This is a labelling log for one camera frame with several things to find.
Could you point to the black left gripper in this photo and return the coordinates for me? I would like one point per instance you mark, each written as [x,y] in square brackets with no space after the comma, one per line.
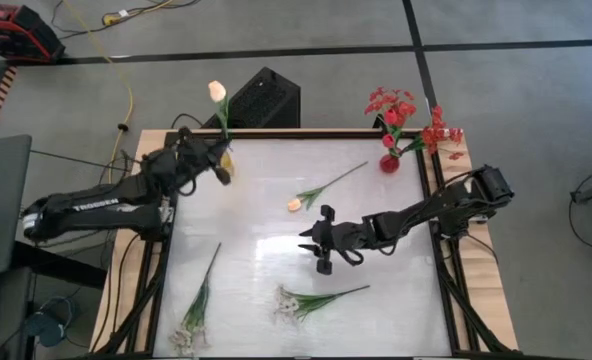
[196,155]

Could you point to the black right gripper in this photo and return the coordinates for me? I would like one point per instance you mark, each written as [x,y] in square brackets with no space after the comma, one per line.
[348,239]

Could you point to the cream artificial tulip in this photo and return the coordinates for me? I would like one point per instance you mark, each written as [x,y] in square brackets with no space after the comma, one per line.
[217,91]
[294,204]

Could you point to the white artificial flower bunch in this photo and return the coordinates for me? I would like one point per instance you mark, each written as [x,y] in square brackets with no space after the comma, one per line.
[311,301]
[197,307]

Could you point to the red artificial flower bunch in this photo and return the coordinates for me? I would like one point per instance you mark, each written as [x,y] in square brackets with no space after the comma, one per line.
[433,135]
[405,108]

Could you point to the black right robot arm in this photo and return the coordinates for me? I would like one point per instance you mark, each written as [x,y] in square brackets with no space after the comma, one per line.
[426,210]

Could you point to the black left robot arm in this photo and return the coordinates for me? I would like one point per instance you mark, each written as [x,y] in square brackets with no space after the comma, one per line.
[101,210]

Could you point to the yellow glass vase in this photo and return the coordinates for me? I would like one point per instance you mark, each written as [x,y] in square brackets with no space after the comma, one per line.
[229,162]

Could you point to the red glass vase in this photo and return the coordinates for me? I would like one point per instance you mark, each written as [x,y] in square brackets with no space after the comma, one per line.
[389,164]

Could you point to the black speaker box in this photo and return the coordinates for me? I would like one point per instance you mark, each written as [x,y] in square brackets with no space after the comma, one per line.
[268,100]

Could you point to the yellow power plug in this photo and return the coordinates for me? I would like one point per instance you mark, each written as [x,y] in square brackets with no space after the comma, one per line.
[111,20]

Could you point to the grey equipment cart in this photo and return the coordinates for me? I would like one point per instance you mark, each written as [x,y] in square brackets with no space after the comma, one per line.
[1,200]

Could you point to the red and black tool case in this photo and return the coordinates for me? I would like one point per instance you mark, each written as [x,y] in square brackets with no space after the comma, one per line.
[11,35]

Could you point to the black table frame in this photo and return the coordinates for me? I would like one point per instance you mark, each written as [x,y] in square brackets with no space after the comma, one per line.
[301,135]

